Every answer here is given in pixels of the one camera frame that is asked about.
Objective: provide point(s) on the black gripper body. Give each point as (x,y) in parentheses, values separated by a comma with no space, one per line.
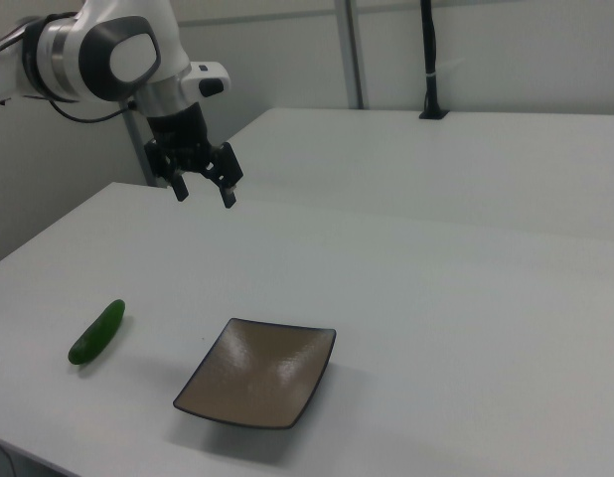
(188,144)

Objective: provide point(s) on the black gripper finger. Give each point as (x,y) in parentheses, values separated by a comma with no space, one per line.
(229,197)
(180,189)

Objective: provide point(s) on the green cucumber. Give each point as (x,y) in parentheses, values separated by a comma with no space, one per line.
(96,333)

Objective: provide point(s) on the square brown ceramic plate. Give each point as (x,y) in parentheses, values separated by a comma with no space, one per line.
(257,372)

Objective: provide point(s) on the black pole with flat base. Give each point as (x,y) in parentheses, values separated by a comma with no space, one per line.
(430,49)

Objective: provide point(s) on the grey partition frame post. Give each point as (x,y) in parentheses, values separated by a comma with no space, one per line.
(140,149)
(349,49)

